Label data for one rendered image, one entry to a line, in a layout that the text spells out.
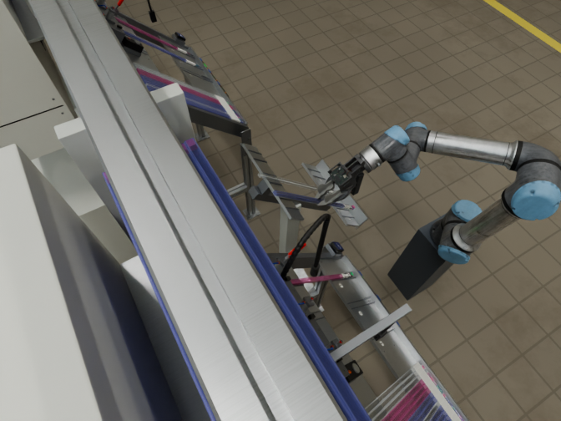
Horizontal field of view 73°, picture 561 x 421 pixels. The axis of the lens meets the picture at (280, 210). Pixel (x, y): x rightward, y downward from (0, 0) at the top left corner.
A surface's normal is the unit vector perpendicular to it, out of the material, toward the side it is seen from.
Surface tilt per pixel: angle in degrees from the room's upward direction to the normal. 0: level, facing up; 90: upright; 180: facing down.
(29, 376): 0
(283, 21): 0
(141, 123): 0
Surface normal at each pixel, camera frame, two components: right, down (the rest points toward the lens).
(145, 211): 0.02, -0.52
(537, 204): -0.39, 0.71
